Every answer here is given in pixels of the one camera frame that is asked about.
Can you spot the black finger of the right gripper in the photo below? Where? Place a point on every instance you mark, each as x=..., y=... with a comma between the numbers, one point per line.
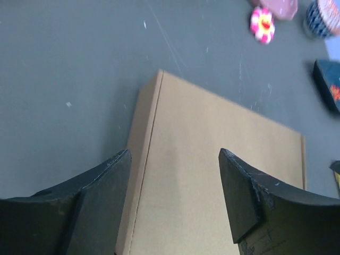
x=335, y=167

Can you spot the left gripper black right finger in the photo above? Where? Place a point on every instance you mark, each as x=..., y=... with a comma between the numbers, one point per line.
x=269, y=216

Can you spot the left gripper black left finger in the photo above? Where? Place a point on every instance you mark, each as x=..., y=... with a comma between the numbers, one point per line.
x=79, y=216

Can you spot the brown cardboard box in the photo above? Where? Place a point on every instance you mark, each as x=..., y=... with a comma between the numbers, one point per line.
x=174, y=202

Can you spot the small orange toy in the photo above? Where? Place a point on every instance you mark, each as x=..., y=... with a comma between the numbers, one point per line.
x=335, y=92

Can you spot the dark blue leaf dish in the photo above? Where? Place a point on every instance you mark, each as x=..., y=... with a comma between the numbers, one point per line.
x=325, y=73

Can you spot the red patterned bowl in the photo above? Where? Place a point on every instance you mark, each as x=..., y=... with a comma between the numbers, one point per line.
x=322, y=19

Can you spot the pink smiling flower toy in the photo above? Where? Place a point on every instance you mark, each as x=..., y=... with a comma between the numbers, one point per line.
x=262, y=25

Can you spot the pink dotted plate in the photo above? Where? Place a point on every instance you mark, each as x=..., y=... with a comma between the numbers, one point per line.
x=280, y=9

